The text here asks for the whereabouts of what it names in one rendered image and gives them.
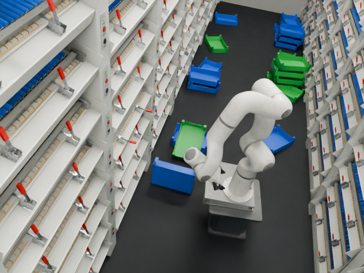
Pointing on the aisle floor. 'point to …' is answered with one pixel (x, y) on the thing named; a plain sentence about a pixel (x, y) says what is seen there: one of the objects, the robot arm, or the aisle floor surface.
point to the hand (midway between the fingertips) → (222, 180)
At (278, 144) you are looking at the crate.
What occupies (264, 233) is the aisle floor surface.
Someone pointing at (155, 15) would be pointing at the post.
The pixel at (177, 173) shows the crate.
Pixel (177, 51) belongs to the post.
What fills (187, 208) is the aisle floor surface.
